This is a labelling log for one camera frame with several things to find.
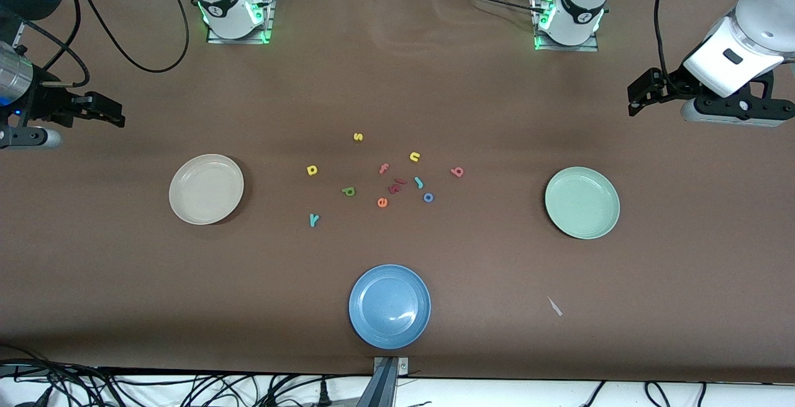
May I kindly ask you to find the pale green plate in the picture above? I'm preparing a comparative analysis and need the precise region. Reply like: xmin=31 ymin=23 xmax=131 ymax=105
xmin=545 ymin=167 xmax=620 ymax=240

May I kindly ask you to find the beige plate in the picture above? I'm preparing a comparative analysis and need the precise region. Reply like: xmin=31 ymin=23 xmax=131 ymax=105
xmin=169 ymin=154 xmax=245 ymax=226

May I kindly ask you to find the brown table cover sheet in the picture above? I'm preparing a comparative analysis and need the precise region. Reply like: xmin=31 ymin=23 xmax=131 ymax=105
xmin=0 ymin=0 xmax=795 ymax=384

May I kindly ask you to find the blue plate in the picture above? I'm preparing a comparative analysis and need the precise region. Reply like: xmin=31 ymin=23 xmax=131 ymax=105
xmin=348 ymin=264 xmax=432 ymax=350

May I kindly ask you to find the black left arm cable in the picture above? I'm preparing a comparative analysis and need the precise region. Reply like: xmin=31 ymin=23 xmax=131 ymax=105
xmin=653 ymin=0 xmax=681 ymax=94

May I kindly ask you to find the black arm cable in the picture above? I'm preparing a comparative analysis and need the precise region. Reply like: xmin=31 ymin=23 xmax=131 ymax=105
xmin=12 ymin=0 xmax=190 ymax=88
xmin=653 ymin=0 xmax=681 ymax=94

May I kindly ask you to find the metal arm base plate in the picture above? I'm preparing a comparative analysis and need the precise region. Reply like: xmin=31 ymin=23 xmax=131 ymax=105
xmin=533 ymin=0 xmax=600 ymax=52
xmin=207 ymin=0 xmax=275 ymax=44

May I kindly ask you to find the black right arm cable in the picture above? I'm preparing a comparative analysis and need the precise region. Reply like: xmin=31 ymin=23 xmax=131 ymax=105
xmin=12 ymin=0 xmax=190 ymax=88

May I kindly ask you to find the black tangled floor cable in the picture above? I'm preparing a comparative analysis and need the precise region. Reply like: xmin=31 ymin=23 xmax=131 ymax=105
xmin=87 ymin=367 xmax=373 ymax=407
xmin=0 ymin=344 xmax=88 ymax=407

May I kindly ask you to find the small metal bracket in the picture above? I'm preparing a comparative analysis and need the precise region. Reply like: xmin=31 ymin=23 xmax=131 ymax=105
xmin=373 ymin=356 xmax=411 ymax=375

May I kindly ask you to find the dark camera mount post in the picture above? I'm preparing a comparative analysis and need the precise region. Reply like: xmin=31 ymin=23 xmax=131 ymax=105
xmin=357 ymin=357 xmax=399 ymax=407

